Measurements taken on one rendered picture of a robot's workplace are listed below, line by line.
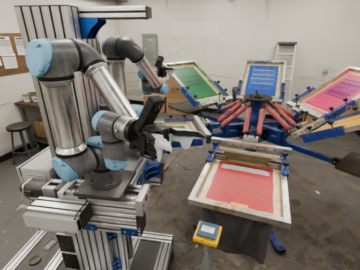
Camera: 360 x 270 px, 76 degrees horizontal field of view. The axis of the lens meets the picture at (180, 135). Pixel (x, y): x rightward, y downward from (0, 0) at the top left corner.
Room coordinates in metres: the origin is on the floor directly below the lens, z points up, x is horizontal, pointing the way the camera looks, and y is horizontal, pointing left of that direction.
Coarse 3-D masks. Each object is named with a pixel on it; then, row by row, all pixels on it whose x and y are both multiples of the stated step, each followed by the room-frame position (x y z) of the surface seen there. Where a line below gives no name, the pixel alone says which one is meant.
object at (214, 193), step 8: (224, 168) 1.55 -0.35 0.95; (216, 176) 1.44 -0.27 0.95; (216, 184) 1.34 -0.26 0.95; (208, 192) 1.25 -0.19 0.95; (216, 192) 1.25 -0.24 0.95; (224, 192) 1.25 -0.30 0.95; (232, 192) 1.25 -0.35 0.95; (216, 200) 1.17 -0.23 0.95; (224, 200) 1.17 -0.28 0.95; (232, 200) 1.17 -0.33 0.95
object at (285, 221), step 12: (276, 156) 1.68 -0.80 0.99; (204, 168) 1.49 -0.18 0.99; (204, 180) 1.37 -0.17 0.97; (192, 192) 1.21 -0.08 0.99; (192, 204) 1.13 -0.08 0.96; (204, 204) 1.11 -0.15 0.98; (216, 204) 1.09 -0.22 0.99; (288, 204) 1.09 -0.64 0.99; (240, 216) 1.03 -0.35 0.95; (252, 216) 1.01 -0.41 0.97; (264, 216) 0.99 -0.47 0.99; (276, 216) 0.99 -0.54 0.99; (288, 216) 0.99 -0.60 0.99; (288, 228) 0.94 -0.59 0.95
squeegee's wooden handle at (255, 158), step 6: (228, 150) 1.66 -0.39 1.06; (228, 156) 1.63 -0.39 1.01; (234, 156) 1.62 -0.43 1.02; (240, 156) 1.60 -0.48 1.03; (246, 156) 1.59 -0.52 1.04; (252, 156) 1.57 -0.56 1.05; (258, 156) 1.56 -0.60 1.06; (264, 156) 1.55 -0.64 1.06; (252, 162) 1.57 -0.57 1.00; (258, 162) 1.55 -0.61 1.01; (264, 162) 1.54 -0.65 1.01; (270, 162) 1.53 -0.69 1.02
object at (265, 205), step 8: (256, 168) 1.55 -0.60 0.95; (264, 168) 1.55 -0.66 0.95; (256, 176) 1.44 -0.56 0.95; (264, 176) 1.44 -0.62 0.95; (272, 176) 1.44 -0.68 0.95; (272, 184) 1.34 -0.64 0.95; (264, 192) 1.25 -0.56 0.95; (272, 192) 1.25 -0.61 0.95; (240, 200) 1.17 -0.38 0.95; (248, 200) 1.17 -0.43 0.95; (256, 200) 1.17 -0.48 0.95; (264, 200) 1.17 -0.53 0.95; (272, 200) 1.17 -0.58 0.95; (256, 208) 1.10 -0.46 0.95; (264, 208) 1.10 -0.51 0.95; (272, 208) 1.10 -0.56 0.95
